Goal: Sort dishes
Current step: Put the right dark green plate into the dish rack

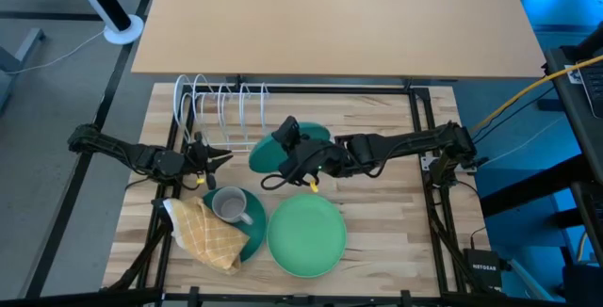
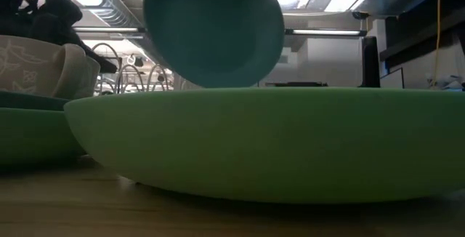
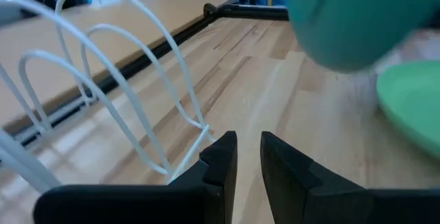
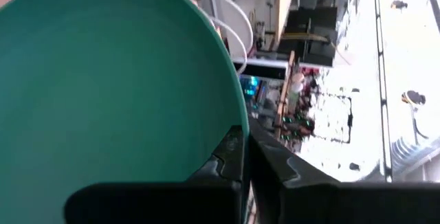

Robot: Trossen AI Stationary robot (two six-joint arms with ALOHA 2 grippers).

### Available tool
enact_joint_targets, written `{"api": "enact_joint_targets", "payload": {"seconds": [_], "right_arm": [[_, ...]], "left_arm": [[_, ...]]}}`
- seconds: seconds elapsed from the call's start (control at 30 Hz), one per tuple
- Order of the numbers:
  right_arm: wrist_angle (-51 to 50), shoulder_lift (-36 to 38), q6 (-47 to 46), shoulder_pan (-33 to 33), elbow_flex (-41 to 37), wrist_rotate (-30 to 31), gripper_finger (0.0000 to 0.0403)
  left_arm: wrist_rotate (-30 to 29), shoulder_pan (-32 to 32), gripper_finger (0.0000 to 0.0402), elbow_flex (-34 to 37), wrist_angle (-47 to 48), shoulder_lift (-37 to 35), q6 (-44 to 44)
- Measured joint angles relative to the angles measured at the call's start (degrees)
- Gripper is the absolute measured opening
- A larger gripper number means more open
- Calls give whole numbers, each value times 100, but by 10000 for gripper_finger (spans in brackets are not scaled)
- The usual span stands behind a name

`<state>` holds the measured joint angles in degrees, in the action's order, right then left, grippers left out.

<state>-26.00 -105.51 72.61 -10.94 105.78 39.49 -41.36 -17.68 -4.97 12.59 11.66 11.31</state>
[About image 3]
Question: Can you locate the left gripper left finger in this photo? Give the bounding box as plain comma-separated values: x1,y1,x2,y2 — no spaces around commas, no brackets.
33,130,239,224

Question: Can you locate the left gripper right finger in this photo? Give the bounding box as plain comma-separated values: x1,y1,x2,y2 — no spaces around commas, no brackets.
259,131,440,224

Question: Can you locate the dark teal plate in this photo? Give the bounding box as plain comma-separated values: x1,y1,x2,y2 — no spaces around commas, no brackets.
283,0,440,74

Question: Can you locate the beige neighbouring table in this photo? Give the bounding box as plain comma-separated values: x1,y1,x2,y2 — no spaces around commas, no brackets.
0,0,250,132

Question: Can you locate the white wire dish rack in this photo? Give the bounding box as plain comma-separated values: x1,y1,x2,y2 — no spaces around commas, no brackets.
0,0,216,194

